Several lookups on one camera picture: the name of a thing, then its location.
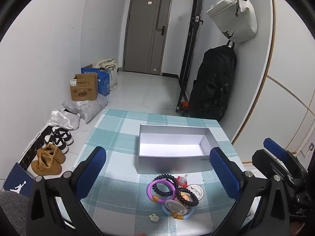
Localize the grey door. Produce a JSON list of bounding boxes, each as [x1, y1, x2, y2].
[[123, 0, 174, 75]]

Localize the white hanging shoulder bag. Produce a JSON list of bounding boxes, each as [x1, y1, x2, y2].
[[206, 0, 258, 44]]

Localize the purple ring bracelet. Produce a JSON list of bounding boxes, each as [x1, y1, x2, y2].
[[146, 179, 176, 204]]

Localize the round white badge pin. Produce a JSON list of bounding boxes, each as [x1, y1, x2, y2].
[[187, 185, 204, 199]]

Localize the silver cardboard box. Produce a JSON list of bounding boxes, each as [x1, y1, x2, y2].
[[137, 124, 219, 174]]

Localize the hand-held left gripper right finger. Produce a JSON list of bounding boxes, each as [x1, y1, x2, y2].
[[209, 147, 296, 236]]

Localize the black beaded bracelet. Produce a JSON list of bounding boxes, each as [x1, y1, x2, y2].
[[175, 188, 199, 207]]

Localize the black white sneaker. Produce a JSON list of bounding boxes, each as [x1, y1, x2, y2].
[[50, 126, 74, 146], [44, 135, 69, 154]]

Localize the grey plastic parcel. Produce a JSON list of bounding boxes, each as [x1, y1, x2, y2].
[[62, 98, 84, 115], [78, 95, 109, 124]]

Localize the teal checked tablecloth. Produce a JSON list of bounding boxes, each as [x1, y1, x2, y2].
[[55, 109, 246, 236]]

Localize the grey fabric seat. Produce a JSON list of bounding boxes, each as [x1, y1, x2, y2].
[[0, 192, 30, 236]]

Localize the silver plastic parcel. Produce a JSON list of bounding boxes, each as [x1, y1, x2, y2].
[[48, 110, 81, 130]]

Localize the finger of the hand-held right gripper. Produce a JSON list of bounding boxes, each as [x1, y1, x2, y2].
[[251, 149, 292, 185], [263, 138, 299, 163]]

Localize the blue paper shopping bag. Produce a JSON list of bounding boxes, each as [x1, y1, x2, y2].
[[2, 162, 35, 192]]

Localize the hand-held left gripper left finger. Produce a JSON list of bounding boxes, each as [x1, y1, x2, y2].
[[26, 146, 107, 236]]

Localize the black backpack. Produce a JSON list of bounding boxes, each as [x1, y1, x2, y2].
[[188, 41, 237, 121]]

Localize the blue printed carton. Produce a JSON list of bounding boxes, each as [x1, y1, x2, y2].
[[81, 64, 101, 76]]

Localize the black metal rack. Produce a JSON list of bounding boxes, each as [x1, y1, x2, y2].
[[175, 0, 206, 115]]

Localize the white tote bag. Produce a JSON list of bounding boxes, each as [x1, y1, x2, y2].
[[93, 58, 119, 90]]

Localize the black coil hair tie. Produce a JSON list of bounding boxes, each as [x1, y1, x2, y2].
[[151, 184, 173, 197], [153, 174, 179, 186]]

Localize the brown suede boot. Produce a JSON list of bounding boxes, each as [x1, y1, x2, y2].
[[37, 143, 66, 164], [31, 154, 62, 176]]

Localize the blue cardboard box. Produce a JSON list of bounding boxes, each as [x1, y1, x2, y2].
[[97, 70, 111, 97]]

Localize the blue ring bracelet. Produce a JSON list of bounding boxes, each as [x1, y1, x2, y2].
[[162, 194, 196, 220]]

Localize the brown cardboard box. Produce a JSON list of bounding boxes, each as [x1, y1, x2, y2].
[[69, 73, 99, 101]]

